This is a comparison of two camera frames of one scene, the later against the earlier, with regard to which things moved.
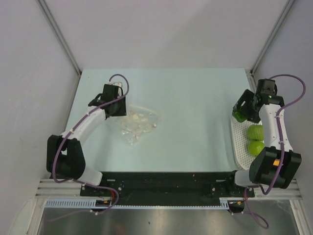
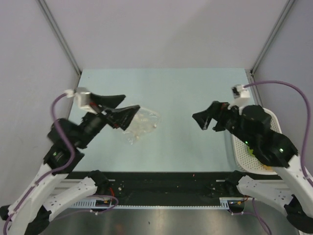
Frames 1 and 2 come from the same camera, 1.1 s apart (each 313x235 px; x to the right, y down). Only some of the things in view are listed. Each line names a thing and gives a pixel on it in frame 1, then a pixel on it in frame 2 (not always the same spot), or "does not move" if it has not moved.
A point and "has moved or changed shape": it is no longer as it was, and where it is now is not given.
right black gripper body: (248, 97) -> (228, 118)
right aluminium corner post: (272, 36) does not move
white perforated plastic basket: (243, 157) does not move
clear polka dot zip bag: (139, 120) does not move
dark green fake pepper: (239, 116) has moved or changed shape
